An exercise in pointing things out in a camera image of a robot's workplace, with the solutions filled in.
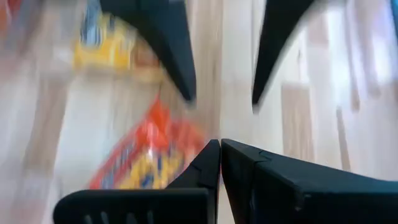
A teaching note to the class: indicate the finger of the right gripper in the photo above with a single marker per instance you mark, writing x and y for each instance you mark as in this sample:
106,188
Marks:
168,37
276,37

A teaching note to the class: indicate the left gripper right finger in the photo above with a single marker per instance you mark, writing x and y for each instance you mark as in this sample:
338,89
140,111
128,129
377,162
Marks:
295,193

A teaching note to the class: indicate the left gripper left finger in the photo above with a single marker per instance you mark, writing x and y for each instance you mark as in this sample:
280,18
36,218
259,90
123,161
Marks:
211,168

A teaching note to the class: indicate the yellow creamy chicken ramen packet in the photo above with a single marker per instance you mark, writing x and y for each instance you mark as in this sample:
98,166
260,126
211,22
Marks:
105,49

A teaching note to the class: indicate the red Saucy Noods packet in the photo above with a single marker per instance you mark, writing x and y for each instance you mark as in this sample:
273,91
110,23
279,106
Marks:
146,155

